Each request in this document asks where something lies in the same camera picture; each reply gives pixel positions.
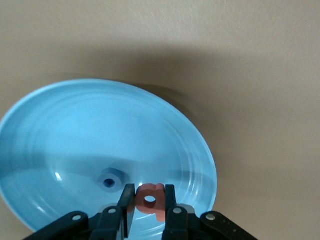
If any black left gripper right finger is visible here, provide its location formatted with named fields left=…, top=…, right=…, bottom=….
left=161, top=184, right=258, bottom=240

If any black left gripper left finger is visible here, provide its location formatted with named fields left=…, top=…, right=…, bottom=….
left=24, top=183, right=137, bottom=240

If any pink foam letter a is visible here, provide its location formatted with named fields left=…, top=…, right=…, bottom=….
left=134, top=183, right=168, bottom=223

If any blue foam letter o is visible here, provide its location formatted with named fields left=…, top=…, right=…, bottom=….
left=96, top=167, right=125, bottom=193

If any blue plate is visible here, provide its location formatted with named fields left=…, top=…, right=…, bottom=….
left=0, top=79, right=219, bottom=240

